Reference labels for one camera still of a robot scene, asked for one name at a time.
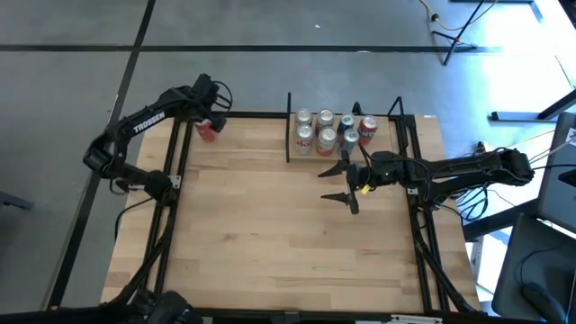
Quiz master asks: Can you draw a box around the black gantry bar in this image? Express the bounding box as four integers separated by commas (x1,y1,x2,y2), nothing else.
0,305,576,324

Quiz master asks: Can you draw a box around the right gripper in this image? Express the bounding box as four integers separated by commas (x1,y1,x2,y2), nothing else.
317,148,409,216

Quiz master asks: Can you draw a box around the black desk leg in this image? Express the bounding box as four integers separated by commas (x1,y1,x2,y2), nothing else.
490,88,576,122

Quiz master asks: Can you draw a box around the pink white strawberry can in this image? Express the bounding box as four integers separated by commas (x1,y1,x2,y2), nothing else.
316,126,338,158
314,108,337,130

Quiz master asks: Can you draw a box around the grey desk mat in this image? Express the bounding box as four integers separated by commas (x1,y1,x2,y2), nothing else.
490,211,576,321

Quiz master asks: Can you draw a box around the silver bracket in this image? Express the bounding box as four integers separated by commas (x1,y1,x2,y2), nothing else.
390,313,445,324

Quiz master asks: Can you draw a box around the red soda can white lettering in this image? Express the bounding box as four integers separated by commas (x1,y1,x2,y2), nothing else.
357,114,379,148

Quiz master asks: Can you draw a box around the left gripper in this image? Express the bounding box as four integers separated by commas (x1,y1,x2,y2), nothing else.
191,73,228,133

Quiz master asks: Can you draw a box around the black tripod stand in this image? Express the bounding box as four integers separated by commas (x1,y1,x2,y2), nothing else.
430,0,501,67

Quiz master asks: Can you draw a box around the grey monitor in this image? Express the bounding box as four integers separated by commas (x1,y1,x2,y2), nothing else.
538,111,576,235

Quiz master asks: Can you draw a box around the black aluminium table frame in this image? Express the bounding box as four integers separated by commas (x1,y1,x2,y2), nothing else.
107,107,485,316

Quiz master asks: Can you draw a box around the red soda can blue emblem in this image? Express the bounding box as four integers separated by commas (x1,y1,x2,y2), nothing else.
193,117,217,144

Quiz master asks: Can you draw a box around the yellow cable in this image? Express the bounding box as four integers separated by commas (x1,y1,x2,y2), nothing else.
418,0,499,32

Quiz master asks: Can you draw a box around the grey chair base leg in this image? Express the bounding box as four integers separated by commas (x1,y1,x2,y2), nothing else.
0,191,35,212

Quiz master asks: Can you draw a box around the black computer mouse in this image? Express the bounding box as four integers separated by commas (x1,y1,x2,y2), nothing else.
521,281,567,323

